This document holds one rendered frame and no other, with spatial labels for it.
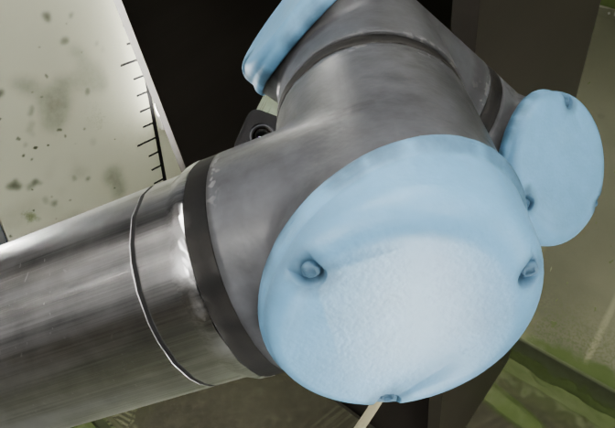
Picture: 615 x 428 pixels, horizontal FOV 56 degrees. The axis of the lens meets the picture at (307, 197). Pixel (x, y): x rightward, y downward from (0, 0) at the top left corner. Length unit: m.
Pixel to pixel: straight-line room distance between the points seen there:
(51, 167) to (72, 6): 0.41
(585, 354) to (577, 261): 0.30
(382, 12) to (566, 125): 0.13
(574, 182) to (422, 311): 0.20
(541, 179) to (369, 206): 0.19
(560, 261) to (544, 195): 1.75
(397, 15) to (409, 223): 0.14
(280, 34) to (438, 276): 0.15
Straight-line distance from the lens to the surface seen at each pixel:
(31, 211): 1.66
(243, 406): 2.02
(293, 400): 2.02
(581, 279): 2.08
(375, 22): 0.26
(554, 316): 2.11
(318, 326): 0.18
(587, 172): 0.37
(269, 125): 0.50
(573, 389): 2.18
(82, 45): 1.57
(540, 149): 0.34
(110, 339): 0.22
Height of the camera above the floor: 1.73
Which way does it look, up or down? 37 degrees down
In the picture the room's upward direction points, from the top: straight up
